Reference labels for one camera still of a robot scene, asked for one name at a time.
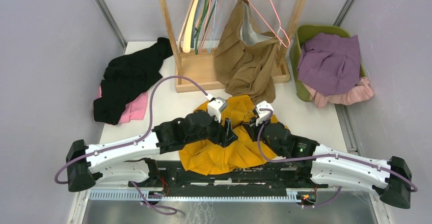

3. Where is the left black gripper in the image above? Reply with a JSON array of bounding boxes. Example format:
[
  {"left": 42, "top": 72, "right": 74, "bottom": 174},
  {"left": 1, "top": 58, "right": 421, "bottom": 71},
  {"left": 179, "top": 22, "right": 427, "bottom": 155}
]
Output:
[{"left": 186, "top": 108, "right": 238, "bottom": 148}]

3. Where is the yellow garment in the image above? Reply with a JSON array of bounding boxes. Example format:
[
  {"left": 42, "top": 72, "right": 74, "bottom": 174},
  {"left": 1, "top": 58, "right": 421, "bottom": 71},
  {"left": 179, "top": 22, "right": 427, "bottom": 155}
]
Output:
[{"left": 178, "top": 94, "right": 291, "bottom": 176}]

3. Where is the tan pleated skirt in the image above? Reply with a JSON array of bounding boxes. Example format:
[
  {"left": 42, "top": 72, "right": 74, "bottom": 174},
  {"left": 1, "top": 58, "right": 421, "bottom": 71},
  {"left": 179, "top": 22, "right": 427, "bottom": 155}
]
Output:
[{"left": 214, "top": 0, "right": 279, "bottom": 103}]

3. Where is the pink wire hanger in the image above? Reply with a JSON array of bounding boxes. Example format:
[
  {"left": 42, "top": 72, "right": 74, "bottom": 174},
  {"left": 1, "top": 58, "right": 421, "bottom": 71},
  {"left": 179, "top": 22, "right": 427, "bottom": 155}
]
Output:
[
  {"left": 195, "top": 0, "right": 213, "bottom": 54},
  {"left": 247, "top": 0, "right": 290, "bottom": 48}
]

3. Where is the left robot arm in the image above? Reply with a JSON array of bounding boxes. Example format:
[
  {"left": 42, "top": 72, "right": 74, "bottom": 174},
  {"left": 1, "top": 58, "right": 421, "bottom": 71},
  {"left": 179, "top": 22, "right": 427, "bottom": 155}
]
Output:
[{"left": 66, "top": 110, "right": 238, "bottom": 192}]

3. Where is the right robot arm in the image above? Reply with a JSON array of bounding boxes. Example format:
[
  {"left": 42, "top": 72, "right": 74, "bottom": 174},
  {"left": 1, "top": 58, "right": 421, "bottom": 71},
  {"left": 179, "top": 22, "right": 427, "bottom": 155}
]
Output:
[{"left": 242, "top": 119, "right": 417, "bottom": 209}]

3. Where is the wooden hanger rack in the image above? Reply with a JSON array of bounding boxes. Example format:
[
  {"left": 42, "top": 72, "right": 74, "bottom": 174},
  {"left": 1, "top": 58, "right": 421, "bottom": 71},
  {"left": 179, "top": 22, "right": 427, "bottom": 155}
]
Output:
[{"left": 158, "top": 0, "right": 306, "bottom": 93}]

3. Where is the beige wooden hanger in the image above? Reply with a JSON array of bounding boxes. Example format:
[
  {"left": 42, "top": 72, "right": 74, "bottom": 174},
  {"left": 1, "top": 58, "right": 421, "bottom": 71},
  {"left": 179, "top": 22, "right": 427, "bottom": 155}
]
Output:
[{"left": 177, "top": 0, "right": 199, "bottom": 53}]

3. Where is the grey plastic hanger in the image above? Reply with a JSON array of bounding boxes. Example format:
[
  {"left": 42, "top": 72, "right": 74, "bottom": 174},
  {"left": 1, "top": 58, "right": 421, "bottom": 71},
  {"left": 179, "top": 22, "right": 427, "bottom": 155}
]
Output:
[{"left": 191, "top": 0, "right": 203, "bottom": 49}]

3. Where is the green plastic hanger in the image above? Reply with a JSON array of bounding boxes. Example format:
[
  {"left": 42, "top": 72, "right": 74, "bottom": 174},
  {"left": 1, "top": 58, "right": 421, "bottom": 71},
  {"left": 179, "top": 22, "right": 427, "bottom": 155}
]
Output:
[{"left": 195, "top": 0, "right": 221, "bottom": 47}]

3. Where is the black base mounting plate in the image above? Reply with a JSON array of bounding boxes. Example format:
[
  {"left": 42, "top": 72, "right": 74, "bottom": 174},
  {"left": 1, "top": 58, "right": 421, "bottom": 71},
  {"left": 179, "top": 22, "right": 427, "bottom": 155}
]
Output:
[{"left": 137, "top": 159, "right": 317, "bottom": 197}]

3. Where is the black garment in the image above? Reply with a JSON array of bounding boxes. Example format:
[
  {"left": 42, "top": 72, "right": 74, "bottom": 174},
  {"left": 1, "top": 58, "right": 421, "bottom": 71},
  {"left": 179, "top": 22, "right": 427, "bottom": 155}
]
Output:
[{"left": 93, "top": 37, "right": 174, "bottom": 126}]

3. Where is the purple garment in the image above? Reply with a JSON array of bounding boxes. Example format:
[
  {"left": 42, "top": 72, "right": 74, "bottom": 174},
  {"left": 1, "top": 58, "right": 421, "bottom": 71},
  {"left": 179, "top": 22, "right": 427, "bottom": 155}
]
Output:
[{"left": 297, "top": 33, "right": 361, "bottom": 96}]

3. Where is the light pink ruffled garment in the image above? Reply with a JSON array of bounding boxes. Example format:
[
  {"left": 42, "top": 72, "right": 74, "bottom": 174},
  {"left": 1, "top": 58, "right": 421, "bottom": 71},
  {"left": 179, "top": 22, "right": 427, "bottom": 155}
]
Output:
[{"left": 304, "top": 76, "right": 374, "bottom": 108}]

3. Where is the green plastic bin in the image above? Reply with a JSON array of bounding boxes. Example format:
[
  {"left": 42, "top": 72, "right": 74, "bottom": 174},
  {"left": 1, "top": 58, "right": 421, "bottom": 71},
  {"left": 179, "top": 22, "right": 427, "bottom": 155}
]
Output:
[{"left": 289, "top": 24, "right": 364, "bottom": 102}]

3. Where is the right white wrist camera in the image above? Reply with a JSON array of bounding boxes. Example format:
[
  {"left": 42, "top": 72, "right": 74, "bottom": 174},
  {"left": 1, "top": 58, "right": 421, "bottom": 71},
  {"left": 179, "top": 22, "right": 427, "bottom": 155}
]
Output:
[{"left": 253, "top": 100, "right": 274, "bottom": 126}]

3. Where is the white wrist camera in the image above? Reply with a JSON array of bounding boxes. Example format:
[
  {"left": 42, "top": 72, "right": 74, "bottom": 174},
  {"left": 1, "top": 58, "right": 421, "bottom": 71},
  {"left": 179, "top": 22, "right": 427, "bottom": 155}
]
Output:
[
  {"left": 253, "top": 100, "right": 274, "bottom": 126},
  {"left": 206, "top": 94, "right": 228, "bottom": 123}
]

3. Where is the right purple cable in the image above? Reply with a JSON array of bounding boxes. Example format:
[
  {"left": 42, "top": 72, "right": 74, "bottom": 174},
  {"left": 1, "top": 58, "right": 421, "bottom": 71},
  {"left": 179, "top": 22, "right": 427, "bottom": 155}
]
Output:
[{"left": 256, "top": 108, "right": 418, "bottom": 208}]

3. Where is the purple cable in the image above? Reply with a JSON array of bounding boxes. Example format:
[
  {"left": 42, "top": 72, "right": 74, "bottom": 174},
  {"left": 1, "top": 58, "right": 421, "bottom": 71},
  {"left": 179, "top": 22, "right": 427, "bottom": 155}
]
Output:
[
  {"left": 55, "top": 75, "right": 214, "bottom": 216},
  {"left": 256, "top": 108, "right": 418, "bottom": 208}
]

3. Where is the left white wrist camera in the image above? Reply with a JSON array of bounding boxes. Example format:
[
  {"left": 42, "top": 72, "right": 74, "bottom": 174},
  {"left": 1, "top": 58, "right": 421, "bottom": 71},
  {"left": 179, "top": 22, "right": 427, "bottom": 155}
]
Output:
[{"left": 206, "top": 94, "right": 228, "bottom": 123}]

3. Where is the aluminium frame rail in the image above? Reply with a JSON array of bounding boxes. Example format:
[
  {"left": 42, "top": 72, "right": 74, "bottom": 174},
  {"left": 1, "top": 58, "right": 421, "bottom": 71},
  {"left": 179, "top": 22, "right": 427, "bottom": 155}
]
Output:
[{"left": 66, "top": 167, "right": 392, "bottom": 224}]

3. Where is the blue wire hanger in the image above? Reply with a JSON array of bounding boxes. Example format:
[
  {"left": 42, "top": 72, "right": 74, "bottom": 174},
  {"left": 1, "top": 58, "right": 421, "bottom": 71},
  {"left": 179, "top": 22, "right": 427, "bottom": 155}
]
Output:
[{"left": 207, "top": 0, "right": 219, "bottom": 53}]

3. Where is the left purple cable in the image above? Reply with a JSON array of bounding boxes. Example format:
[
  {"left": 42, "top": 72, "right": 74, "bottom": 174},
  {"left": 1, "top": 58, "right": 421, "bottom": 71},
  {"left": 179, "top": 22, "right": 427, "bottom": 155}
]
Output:
[{"left": 55, "top": 75, "right": 214, "bottom": 216}]

